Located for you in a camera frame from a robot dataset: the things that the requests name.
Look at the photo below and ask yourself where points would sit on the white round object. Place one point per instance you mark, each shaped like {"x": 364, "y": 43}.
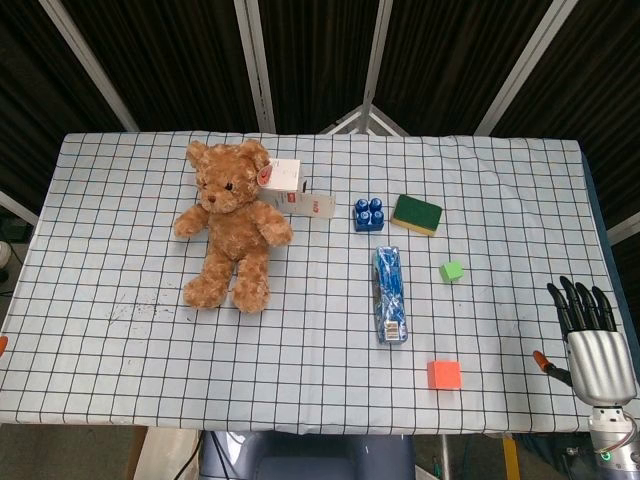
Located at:
{"x": 4, "y": 255}

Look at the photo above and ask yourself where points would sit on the flat white box red print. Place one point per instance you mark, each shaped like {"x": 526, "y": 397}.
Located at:
{"x": 312, "y": 205}

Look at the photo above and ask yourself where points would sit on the blue item in plastic wrap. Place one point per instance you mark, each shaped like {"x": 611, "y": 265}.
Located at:
{"x": 390, "y": 295}

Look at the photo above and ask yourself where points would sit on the light blue checkered tablecloth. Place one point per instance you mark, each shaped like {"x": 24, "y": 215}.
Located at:
{"x": 320, "y": 350}

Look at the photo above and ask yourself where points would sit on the small white carton box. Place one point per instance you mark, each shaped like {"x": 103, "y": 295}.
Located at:
{"x": 282, "y": 175}

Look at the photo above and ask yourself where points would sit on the blue toy building block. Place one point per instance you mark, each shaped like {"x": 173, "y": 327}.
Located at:
{"x": 369, "y": 215}

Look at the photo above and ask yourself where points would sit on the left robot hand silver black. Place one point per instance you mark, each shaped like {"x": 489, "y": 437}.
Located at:
{"x": 2, "y": 346}

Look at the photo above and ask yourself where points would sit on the brown teddy bear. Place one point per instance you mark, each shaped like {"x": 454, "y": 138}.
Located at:
{"x": 235, "y": 225}

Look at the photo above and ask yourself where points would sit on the white triangular frame brace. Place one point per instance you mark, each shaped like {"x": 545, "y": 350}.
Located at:
{"x": 364, "y": 117}

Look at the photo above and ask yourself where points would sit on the orange cube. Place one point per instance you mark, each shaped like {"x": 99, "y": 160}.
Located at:
{"x": 444, "y": 375}

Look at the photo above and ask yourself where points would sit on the green and yellow sponge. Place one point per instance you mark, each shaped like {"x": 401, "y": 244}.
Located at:
{"x": 417, "y": 212}

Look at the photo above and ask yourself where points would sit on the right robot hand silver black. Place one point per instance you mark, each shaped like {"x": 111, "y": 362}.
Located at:
{"x": 600, "y": 362}

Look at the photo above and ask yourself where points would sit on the beige board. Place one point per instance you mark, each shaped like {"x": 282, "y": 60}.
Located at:
{"x": 165, "y": 455}

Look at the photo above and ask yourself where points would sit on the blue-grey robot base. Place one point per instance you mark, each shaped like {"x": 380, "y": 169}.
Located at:
{"x": 310, "y": 457}

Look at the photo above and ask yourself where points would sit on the yellow post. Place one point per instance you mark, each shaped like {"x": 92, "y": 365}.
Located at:
{"x": 510, "y": 457}

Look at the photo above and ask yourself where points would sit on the green cube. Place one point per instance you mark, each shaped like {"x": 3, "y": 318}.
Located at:
{"x": 451, "y": 271}

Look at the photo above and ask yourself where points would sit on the white aluminium frame post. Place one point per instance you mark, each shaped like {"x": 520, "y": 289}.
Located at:
{"x": 257, "y": 65}
{"x": 90, "y": 65}
{"x": 375, "y": 55}
{"x": 520, "y": 70}

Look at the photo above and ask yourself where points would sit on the dark blue under cloth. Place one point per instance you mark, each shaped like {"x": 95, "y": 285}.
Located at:
{"x": 597, "y": 200}

